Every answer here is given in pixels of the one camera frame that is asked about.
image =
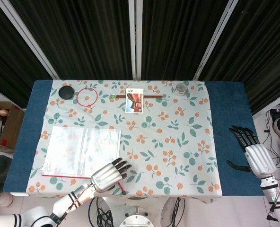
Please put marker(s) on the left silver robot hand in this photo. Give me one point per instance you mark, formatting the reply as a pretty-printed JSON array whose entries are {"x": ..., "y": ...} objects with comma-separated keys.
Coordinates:
[{"x": 105, "y": 176}]

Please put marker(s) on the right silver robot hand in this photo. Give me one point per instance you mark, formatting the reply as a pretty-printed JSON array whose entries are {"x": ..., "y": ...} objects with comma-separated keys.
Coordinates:
[{"x": 260, "y": 158}]

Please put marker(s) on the clear mesh zipper pouch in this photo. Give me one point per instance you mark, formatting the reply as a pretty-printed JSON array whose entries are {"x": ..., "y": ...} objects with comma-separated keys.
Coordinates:
[{"x": 83, "y": 151}]

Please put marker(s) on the silver robot base column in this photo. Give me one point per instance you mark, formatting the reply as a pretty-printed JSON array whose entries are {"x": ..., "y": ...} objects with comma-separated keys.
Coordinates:
[{"x": 136, "y": 218}]

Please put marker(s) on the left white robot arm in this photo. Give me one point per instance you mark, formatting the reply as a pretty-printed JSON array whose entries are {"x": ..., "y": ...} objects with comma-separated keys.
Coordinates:
[{"x": 62, "y": 205}]

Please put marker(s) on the floral tablecloth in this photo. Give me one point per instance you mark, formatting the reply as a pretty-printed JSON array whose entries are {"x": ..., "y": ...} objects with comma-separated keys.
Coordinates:
[{"x": 166, "y": 123}]

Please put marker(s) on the blue table cover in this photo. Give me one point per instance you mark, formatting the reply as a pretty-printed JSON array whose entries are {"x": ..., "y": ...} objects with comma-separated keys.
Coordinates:
[{"x": 225, "y": 106}]

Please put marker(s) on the postcard with red building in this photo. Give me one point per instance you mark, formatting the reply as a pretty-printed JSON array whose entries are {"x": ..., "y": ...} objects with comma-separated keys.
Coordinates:
[{"x": 134, "y": 101}]

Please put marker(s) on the small green eraser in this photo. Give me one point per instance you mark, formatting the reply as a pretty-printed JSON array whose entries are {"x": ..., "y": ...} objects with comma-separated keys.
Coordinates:
[{"x": 112, "y": 96}]

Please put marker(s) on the black round lid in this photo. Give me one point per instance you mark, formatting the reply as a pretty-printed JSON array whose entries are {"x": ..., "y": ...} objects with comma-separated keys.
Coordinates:
[{"x": 66, "y": 92}]

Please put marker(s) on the brown wooden stick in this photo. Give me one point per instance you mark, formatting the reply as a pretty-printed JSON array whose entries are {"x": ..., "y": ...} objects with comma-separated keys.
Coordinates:
[{"x": 154, "y": 96}]

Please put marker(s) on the small clear jar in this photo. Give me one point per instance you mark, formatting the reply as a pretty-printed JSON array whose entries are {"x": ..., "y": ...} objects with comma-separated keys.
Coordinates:
[{"x": 181, "y": 89}]

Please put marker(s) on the white shoe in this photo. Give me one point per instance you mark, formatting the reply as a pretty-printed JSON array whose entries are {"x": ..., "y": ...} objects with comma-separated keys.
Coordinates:
[{"x": 2, "y": 198}]

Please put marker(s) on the cardboard box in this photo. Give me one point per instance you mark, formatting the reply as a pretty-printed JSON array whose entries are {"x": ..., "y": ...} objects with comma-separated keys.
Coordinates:
[{"x": 12, "y": 123}]

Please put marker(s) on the brown egg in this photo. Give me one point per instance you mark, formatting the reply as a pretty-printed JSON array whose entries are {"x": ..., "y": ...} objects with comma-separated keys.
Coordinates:
[{"x": 3, "y": 112}]

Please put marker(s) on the black pleated curtain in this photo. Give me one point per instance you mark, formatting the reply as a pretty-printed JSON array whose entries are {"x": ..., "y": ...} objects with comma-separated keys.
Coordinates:
[{"x": 88, "y": 35}]

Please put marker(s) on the white metal frame post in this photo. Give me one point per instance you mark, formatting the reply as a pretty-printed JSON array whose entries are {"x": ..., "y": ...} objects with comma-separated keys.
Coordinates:
[
  {"x": 215, "y": 40},
  {"x": 31, "y": 42},
  {"x": 135, "y": 40}
]

